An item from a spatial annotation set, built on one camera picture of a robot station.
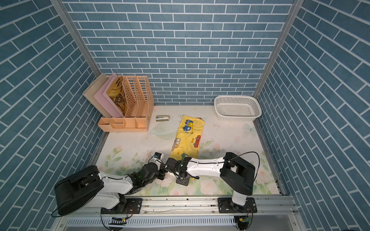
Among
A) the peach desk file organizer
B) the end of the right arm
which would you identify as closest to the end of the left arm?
the end of the right arm

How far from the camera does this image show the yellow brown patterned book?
96 cm

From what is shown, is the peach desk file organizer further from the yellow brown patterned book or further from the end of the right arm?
the end of the right arm

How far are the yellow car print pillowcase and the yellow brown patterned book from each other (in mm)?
450

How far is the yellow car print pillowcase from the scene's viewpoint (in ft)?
3.13
